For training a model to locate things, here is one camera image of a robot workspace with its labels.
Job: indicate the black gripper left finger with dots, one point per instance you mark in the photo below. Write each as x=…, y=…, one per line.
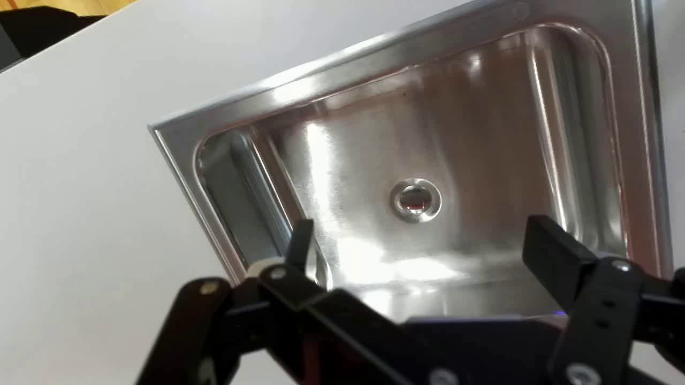
x=315, y=336

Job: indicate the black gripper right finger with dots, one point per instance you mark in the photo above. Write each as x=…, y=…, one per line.
x=610, y=301

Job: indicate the stainless steel sink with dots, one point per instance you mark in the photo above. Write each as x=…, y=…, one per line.
x=420, y=155

